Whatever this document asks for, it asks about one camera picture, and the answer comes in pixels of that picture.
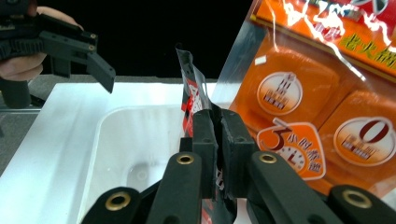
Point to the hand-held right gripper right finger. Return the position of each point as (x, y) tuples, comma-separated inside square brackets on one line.
[(237, 155)]

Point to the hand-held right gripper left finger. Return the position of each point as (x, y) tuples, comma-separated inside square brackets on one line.
[(206, 140)]

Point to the black and red packet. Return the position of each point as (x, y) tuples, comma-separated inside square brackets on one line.
[(194, 93)]

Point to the clear plastic container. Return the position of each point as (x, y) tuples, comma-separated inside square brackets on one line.
[(130, 140)]

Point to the large orange seasoning packet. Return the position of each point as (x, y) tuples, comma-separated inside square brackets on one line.
[(295, 93)]

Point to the white plastic tray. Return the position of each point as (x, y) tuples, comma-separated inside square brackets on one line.
[(56, 130)]

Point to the aluminium rail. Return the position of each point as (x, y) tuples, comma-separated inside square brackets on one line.
[(18, 109)]

